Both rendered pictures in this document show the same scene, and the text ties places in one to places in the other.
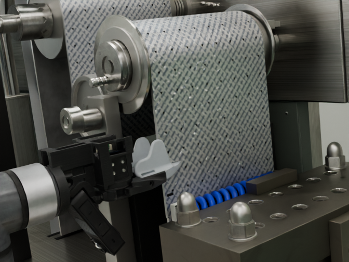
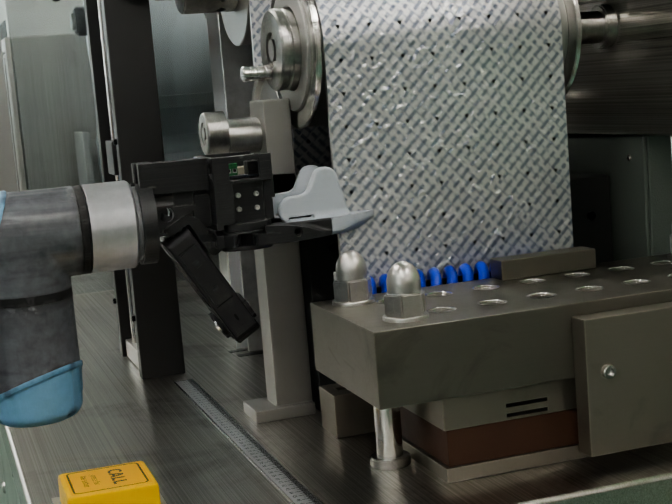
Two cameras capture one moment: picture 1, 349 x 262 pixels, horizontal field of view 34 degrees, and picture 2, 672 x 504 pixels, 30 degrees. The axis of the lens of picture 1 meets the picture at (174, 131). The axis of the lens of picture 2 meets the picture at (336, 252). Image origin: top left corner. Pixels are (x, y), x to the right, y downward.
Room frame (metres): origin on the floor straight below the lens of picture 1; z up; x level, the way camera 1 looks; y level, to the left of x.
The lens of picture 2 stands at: (-0.25, -0.34, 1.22)
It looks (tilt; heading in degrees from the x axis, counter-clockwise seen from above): 8 degrees down; 19
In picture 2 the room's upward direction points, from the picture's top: 5 degrees counter-clockwise
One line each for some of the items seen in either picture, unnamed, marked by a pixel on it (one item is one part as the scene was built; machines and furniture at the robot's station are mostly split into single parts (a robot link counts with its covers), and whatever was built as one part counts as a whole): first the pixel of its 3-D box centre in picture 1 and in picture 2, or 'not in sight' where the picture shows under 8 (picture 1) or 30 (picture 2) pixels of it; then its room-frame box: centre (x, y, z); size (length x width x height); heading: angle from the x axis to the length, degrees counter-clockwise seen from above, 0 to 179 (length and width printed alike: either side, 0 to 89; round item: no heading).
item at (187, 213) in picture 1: (187, 207); (351, 276); (0.74, -0.01, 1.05); 0.04 x 0.04 x 0.04
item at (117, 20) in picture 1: (120, 65); (294, 48); (0.85, 0.07, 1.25); 0.15 x 0.01 x 0.15; 37
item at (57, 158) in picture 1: (88, 173); (205, 207); (0.74, 0.12, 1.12); 0.12 x 0.08 x 0.09; 127
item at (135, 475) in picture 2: not in sight; (108, 492); (0.58, 0.16, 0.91); 0.07 x 0.07 x 0.02; 37
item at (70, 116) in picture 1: (71, 120); (213, 133); (0.83, 0.15, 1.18); 0.04 x 0.02 x 0.04; 37
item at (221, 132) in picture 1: (218, 141); (455, 186); (0.88, -0.07, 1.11); 0.23 x 0.01 x 0.18; 127
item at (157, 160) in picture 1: (159, 159); (327, 199); (0.79, 0.03, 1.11); 0.09 x 0.03 x 0.06; 126
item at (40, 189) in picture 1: (31, 194); (112, 225); (0.69, 0.19, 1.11); 0.08 x 0.05 x 0.08; 37
